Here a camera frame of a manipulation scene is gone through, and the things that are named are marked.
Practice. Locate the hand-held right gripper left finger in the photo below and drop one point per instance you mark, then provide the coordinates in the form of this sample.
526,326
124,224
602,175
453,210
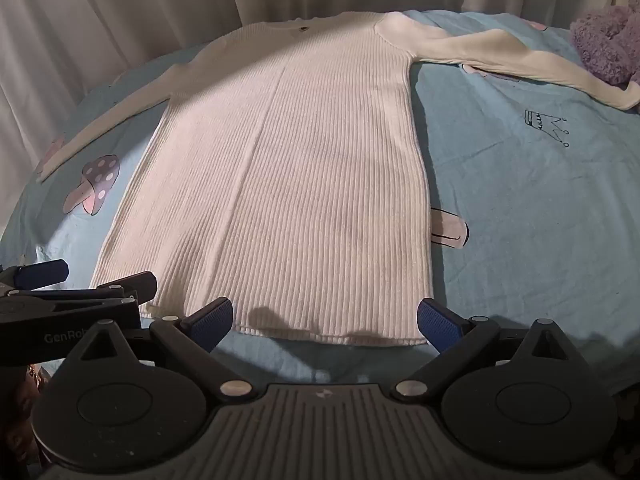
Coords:
214,323

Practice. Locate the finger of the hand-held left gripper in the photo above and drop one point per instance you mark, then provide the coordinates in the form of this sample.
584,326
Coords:
46,273
131,284

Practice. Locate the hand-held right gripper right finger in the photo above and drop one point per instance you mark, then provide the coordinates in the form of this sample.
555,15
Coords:
439,324

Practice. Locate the white ribbed knit sweater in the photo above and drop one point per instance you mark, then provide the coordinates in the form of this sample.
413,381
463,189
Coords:
300,185

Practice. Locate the light blue printed bed sheet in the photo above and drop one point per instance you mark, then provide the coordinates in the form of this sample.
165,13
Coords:
520,200

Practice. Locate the purple plush toy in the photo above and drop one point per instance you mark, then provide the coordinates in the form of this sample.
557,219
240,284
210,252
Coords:
607,45

